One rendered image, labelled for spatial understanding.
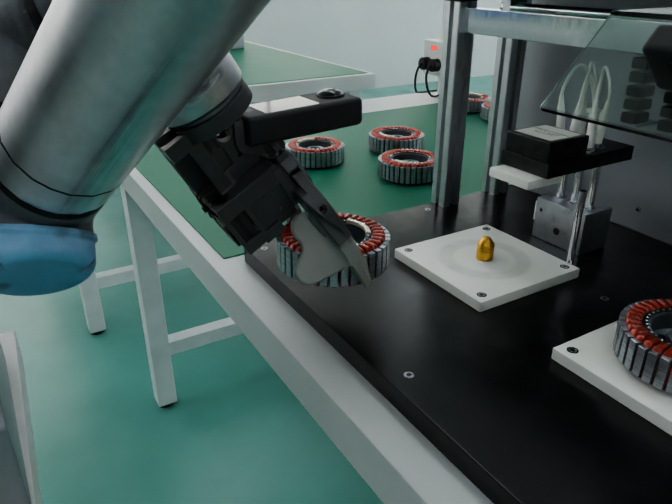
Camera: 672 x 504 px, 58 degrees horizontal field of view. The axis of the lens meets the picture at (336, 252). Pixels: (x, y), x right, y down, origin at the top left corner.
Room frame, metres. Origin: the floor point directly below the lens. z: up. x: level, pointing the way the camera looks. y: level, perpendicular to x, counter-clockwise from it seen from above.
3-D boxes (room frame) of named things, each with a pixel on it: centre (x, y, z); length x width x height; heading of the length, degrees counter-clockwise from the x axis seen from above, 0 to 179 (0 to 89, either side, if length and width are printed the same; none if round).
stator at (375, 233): (0.54, 0.00, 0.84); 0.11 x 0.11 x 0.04
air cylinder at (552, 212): (0.71, -0.30, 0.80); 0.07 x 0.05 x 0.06; 31
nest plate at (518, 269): (0.63, -0.17, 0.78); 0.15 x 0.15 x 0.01; 31
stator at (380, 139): (1.20, -0.12, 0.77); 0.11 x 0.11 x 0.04
